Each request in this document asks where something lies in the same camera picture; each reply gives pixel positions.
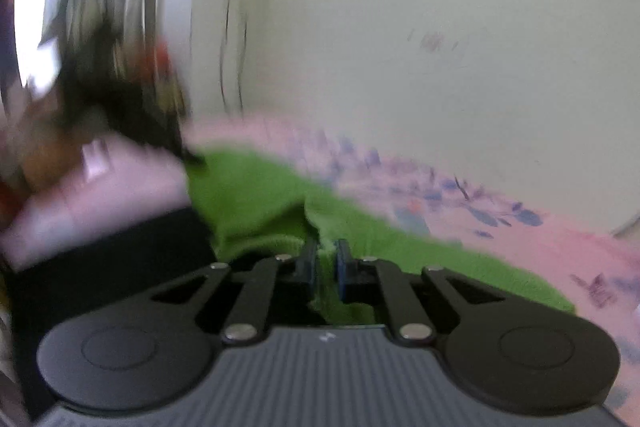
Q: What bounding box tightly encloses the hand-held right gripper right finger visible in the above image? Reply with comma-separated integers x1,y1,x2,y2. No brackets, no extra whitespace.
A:
334,238,507,346

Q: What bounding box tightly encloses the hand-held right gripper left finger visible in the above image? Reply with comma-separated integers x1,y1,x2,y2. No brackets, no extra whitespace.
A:
147,238,322,345

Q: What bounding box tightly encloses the green fleece garment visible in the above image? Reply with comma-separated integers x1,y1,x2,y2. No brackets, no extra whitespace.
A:
184,148,577,327

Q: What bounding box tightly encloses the pink floral bedsheet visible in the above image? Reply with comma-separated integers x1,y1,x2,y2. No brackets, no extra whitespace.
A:
0,114,640,427

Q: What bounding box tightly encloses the red plastic bag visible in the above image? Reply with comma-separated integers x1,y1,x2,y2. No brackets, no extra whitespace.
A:
147,38,177,75

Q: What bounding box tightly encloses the black wall cable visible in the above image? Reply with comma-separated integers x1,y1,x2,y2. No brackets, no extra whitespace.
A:
217,0,251,112

